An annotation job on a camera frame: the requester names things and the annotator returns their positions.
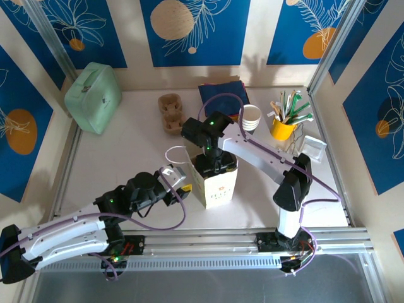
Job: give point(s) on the white paper takeout bag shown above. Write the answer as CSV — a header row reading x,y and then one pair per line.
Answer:
x,y
217,192

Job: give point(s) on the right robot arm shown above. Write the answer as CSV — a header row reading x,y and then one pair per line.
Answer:
x,y
259,158

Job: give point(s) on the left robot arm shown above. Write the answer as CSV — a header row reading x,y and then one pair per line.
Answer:
x,y
63,233

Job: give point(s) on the multicoloured paper napkin stack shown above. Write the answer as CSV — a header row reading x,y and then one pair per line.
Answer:
x,y
235,116

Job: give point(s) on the pulp cup carrier stack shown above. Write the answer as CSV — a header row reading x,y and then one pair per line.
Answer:
x,y
172,120

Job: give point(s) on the blue paper napkin stack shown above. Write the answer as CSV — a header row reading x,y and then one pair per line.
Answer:
x,y
221,91

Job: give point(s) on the stack of white paper cups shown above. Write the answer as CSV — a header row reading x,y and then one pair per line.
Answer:
x,y
252,115

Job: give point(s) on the wooden stirrer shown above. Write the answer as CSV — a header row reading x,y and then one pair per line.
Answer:
x,y
276,109

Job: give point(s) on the yellow mug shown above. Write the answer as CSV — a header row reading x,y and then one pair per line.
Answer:
x,y
281,131

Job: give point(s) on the white wrapped straw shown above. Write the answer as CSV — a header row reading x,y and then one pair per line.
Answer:
x,y
283,104

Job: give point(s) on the green wrapped straw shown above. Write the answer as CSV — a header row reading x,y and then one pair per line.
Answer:
x,y
303,118
295,102
300,109

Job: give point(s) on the mint green medicine bag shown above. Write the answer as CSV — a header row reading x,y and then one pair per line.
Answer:
x,y
94,98

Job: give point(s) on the clear plastic box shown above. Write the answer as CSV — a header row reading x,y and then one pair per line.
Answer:
x,y
314,146

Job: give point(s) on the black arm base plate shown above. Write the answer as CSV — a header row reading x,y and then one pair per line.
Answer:
x,y
268,243
135,244

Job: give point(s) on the aluminium front rail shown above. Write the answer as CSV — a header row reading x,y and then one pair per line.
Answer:
x,y
205,243

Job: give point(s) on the aluminium side rail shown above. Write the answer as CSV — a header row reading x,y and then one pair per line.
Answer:
x,y
319,118
72,151

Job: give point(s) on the aluminium corner post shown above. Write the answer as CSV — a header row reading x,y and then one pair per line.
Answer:
x,y
50,34
337,47

